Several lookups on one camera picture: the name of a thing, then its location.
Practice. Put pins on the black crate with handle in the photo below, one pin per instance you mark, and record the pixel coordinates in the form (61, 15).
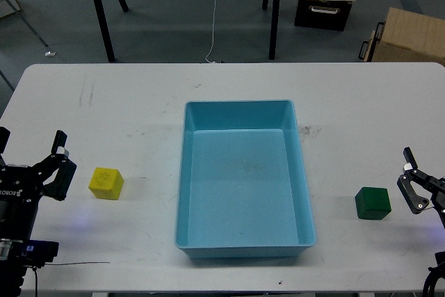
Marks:
(322, 14)

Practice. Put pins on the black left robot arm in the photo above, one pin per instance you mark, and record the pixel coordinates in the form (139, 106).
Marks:
(18, 256)

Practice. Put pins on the wooden cabinet at left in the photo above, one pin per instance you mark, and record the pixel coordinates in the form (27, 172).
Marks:
(8, 7)

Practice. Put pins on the blue plastic bin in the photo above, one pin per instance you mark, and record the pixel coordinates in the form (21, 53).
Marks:
(242, 186)

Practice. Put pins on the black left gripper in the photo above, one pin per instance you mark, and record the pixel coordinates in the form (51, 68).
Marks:
(22, 187)

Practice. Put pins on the grey chair leg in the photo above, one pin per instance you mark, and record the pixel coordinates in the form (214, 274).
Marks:
(34, 32)

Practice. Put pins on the yellow wooden block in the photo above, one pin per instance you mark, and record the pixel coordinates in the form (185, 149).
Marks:
(106, 183)

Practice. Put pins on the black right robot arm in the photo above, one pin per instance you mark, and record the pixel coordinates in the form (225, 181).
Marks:
(417, 204)

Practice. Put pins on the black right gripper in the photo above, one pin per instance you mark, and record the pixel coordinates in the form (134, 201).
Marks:
(438, 203)

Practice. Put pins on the green wooden block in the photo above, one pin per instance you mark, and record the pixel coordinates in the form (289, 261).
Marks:
(372, 203)

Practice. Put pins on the cardboard box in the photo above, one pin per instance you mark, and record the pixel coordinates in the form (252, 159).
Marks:
(409, 37)

